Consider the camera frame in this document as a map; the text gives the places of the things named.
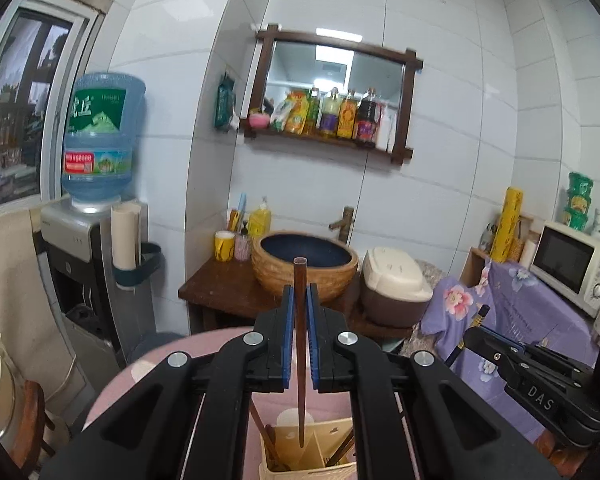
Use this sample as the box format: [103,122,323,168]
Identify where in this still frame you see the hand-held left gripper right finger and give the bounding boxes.
[306,284,561,480]

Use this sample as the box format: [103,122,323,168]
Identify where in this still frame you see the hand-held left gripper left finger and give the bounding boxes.
[40,285,296,480]

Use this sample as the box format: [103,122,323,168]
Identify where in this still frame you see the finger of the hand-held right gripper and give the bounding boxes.
[481,325,593,377]
[462,327,518,386]

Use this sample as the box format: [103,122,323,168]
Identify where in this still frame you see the reddish brown wooden chopstick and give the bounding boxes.
[293,256,308,450]
[264,424,285,468]
[249,401,277,463]

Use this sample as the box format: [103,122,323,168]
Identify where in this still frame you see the dark chopstick with gold band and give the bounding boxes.
[445,304,491,368]
[326,431,355,465]
[330,437,357,467]

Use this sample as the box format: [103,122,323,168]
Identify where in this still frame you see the cream plastic utensil holder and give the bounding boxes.
[258,412,358,480]

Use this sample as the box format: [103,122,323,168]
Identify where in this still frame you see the purple floral cloth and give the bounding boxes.
[420,260,600,441]

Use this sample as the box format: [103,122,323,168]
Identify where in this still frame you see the woven basket sink basin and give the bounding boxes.
[251,231,360,303]

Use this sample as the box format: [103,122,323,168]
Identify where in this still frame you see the wooden storage box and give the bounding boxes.
[460,215,543,288]

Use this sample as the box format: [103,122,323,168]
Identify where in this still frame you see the dark wooden sink counter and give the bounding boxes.
[178,257,416,341]

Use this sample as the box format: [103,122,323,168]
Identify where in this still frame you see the white microwave oven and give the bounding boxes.
[530,221,600,318]

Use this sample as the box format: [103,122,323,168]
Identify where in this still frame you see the grey patterned cloth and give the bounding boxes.
[412,259,448,291]

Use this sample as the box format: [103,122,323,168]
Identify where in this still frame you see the brown and cream rice cooker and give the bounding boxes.
[360,246,433,328]

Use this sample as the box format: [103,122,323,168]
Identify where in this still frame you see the white paper roll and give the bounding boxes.
[520,239,538,271]

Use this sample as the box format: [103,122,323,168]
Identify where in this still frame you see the yellow toothbrush cup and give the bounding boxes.
[214,230,237,262]

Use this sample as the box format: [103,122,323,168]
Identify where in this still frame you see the bronze faucet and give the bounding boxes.
[328,206,356,245]

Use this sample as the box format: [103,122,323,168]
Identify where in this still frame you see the yellow soap pump bottle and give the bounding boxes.
[247,196,272,238]

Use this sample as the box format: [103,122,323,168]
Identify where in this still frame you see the yellow wrapped roll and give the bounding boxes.
[490,187,523,263]

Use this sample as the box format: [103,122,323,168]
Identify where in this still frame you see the blue toothbrush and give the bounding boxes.
[228,191,248,233]

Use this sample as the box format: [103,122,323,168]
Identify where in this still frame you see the pink polka dot tablecloth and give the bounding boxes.
[82,327,421,480]

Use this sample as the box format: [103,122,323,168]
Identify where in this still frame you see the dark teal cup holder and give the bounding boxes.
[115,241,163,291]

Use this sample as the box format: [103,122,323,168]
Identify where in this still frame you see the cream paper cup tube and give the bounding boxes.
[111,202,141,271]

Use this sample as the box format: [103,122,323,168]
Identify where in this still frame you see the amber oil bottle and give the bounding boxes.
[337,90,358,140]

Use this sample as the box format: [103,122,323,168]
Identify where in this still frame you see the white squeeze bottle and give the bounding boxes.
[377,105,398,153]

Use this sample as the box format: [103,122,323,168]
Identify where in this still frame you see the yellow bottle with purple label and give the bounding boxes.
[320,87,342,138]

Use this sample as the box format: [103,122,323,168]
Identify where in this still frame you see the dark soy sauce bottle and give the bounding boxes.
[355,88,379,148]

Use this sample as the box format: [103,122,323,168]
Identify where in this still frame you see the green glass bottle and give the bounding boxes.
[306,87,322,136]

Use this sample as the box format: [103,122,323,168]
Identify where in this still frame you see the grey water dispenser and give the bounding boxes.
[40,197,151,361]

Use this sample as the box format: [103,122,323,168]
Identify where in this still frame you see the green hanging packet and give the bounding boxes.
[214,72,238,133]

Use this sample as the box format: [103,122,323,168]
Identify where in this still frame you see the dark wooden stool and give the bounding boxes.
[10,380,56,471]

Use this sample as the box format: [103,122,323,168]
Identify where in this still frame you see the wooden framed mirror shelf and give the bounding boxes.
[240,24,425,165]

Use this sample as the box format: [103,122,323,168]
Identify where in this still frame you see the blue water cooler bottle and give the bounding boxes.
[61,72,147,216]

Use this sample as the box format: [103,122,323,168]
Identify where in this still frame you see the white framed window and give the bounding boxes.
[0,0,106,213]

